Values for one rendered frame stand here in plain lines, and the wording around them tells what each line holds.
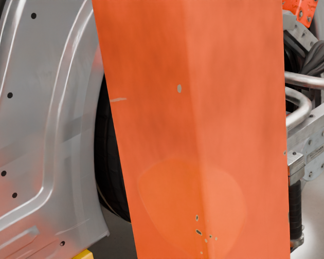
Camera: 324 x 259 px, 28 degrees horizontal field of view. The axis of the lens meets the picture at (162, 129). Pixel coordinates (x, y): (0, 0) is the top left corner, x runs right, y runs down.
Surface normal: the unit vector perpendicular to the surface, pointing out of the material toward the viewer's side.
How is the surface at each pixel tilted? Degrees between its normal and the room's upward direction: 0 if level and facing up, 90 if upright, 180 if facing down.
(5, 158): 90
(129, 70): 90
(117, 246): 0
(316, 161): 90
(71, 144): 90
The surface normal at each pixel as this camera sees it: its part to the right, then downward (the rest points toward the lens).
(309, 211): -0.12, -0.87
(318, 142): 0.69, 0.28
